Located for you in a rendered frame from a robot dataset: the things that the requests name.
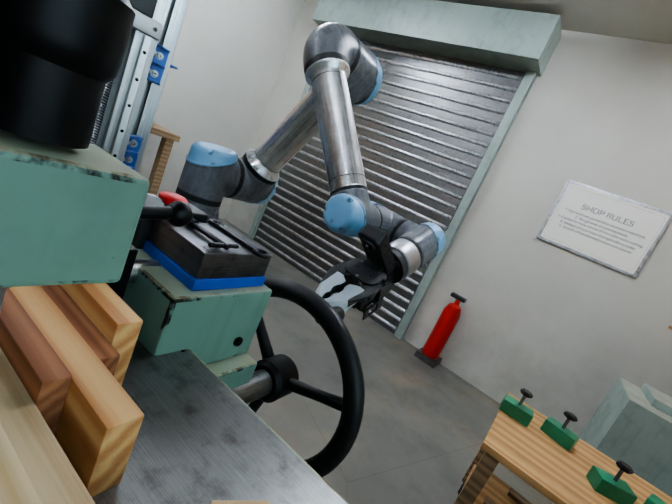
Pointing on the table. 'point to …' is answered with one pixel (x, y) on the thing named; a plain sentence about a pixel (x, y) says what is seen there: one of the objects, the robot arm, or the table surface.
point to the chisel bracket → (64, 213)
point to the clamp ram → (130, 271)
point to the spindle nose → (59, 65)
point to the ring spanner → (239, 238)
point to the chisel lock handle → (182, 214)
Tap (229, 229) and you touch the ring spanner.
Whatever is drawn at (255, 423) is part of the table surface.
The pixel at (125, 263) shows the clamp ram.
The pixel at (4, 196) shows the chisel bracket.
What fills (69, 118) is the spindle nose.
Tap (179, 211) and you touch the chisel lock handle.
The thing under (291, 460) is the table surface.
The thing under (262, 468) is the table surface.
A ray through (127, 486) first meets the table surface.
